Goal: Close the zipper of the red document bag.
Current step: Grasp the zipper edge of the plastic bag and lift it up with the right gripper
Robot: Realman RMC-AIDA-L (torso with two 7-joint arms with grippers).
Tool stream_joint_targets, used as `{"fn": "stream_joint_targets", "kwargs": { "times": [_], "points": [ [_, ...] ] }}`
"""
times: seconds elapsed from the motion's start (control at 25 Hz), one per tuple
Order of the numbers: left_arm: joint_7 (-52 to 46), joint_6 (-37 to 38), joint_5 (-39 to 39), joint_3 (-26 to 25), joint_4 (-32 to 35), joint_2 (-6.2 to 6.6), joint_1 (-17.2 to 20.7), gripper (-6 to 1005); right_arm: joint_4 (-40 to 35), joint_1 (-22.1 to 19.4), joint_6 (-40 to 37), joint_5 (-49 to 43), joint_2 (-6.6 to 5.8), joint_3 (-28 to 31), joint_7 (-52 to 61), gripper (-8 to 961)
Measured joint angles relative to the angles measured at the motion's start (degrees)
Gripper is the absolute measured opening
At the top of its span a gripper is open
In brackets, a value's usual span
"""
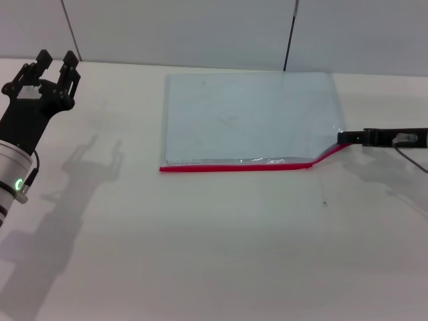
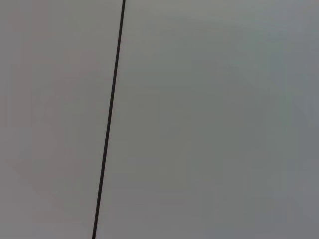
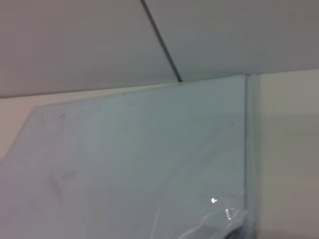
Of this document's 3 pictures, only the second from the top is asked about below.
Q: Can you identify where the dark wall panel seam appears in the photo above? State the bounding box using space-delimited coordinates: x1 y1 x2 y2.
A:
91 0 127 239

